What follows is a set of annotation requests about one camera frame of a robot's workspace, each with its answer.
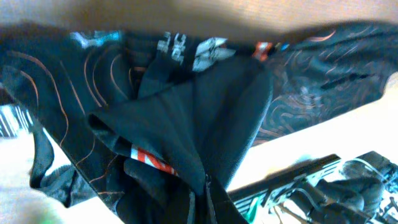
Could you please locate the black patterned cycling jersey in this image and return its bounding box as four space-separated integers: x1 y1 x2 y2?
1 22 397 223

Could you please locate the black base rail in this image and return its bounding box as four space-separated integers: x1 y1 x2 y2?
229 151 397 223

